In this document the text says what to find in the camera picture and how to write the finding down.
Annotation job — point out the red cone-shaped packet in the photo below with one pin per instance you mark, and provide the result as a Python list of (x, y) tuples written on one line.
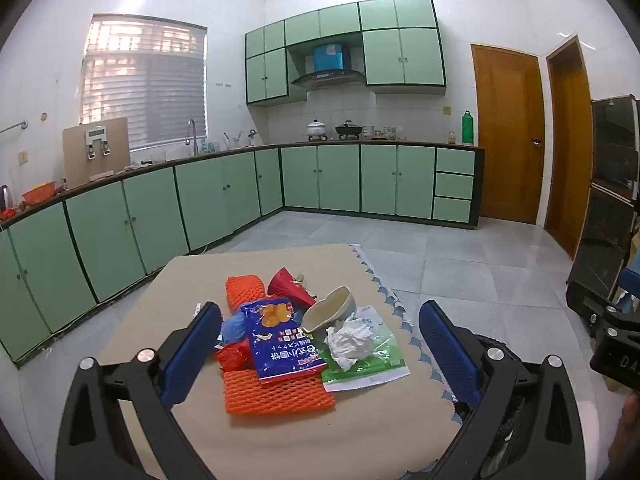
[(285, 285)]

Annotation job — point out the white blue scalloped tablecloth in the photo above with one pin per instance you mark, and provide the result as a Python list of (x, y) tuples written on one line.
[(400, 310)]

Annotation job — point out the orange foam fruit net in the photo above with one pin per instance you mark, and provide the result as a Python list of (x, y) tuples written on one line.
[(245, 290), (280, 395)]

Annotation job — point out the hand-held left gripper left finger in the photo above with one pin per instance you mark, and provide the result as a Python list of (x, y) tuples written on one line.
[(192, 350)]

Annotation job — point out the white clip hanger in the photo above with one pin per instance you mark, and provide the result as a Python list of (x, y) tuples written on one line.
[(97, 142)]

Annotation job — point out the person's right hand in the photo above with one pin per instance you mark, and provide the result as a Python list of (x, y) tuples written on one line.
[(630, 425)]

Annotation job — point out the range hood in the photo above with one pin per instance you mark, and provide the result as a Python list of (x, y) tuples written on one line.
[(327, 79)]

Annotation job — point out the white paper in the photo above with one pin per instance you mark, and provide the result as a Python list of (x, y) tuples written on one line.
[(350, 345)]

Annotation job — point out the green bottle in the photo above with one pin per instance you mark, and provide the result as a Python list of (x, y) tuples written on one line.
[(467, 129)]

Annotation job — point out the group of glass jars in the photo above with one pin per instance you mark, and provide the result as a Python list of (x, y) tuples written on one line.
[(385, 133)]

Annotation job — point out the cream broken bowl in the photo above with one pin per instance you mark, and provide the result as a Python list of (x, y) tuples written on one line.
[(325, 315)]

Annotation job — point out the steel faucet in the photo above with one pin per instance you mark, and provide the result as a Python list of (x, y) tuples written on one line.
[(191, 135)]

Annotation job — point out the black glass cabinet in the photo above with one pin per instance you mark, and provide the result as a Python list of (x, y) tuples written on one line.
[(610, 200)]

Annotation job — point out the blue snack packet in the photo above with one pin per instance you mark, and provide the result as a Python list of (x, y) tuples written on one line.
[(275, 345)]

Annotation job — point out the small steel kettle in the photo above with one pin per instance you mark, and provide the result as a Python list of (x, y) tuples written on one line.
[(253, 138)]

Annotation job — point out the orange basket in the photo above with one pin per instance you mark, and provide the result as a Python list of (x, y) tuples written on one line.
[(39, 194)]

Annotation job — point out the green wall cabinets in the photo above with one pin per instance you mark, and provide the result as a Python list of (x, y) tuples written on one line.
[(400, 55)]

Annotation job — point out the wooden cutting board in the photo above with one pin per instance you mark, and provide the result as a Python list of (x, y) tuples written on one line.
[(75, 160)]

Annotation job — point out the white cooking pot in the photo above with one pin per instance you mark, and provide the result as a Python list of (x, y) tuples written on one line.
[(316, 129)]

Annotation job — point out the red plastic bag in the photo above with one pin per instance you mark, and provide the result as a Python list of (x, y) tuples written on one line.
[(232, 357)]

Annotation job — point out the green plastic wrapper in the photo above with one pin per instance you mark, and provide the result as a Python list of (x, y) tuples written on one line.
[(380, 367)]

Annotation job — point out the green base cabinets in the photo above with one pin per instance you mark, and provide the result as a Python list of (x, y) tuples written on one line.
[(200, 195)]

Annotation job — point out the small glass jar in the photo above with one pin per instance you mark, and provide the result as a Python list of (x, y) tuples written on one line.
[(452, 138)]

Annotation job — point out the utensil holder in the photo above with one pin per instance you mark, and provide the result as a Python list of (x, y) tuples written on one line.
[(232, 142)]

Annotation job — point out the wall towel rail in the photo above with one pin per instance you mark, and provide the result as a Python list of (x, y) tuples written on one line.
[(15, 126)]

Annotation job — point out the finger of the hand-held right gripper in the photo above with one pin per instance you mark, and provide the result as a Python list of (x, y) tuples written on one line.
[(585, 300)]

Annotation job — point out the black wok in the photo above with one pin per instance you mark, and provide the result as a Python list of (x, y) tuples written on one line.
[(348, 130)]

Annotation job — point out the blue plastic bag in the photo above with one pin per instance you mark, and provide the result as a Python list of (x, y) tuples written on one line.
[(235, 330)]

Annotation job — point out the window with blinds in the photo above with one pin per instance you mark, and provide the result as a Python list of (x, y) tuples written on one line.
[(145, 85)]

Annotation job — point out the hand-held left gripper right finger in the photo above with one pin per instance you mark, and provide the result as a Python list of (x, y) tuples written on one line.
[(447, 355)]

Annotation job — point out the beige tablecloth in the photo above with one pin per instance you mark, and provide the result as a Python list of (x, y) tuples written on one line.
[(300, 435)]

